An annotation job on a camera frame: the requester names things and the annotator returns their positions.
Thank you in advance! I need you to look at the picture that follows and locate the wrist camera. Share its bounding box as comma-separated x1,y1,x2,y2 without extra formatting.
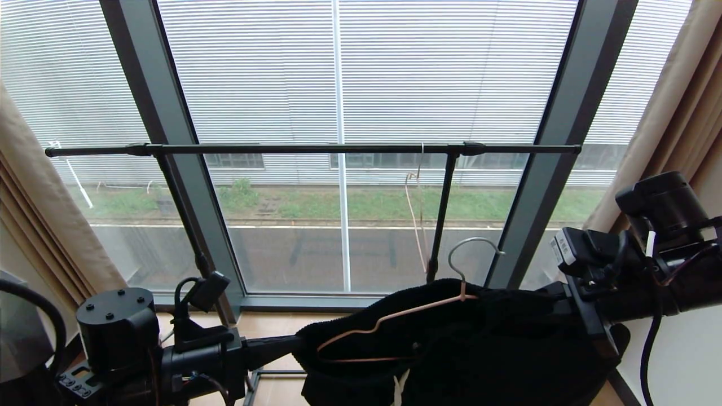
172,271,236,346
550,226,627,277

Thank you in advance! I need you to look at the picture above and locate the black cable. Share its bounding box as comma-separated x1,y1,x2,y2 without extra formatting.
640,265,666,406
0,279,67,373

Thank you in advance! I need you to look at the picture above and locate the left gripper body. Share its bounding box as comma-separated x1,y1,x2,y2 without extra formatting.
161,336,252,406

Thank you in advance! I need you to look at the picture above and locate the black garment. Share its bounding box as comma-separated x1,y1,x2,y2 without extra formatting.
292,278,631,406

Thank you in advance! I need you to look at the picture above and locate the beige curtain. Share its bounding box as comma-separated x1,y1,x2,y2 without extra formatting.
584,0,722,232
0,79,127,339

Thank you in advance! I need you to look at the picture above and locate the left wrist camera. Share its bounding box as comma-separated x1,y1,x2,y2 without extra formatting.
172,271,236,346

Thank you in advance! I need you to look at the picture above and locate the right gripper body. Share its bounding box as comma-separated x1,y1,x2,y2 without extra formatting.
564,271,679,361

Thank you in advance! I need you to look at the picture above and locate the pink clothes hanger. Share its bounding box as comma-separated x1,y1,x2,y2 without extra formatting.
316,237,505,364

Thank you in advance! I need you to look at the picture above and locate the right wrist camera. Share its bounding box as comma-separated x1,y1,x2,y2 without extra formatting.
550,226,627,277

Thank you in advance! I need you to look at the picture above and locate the black clothes rack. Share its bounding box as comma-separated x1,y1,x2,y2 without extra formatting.
45,141,582,406

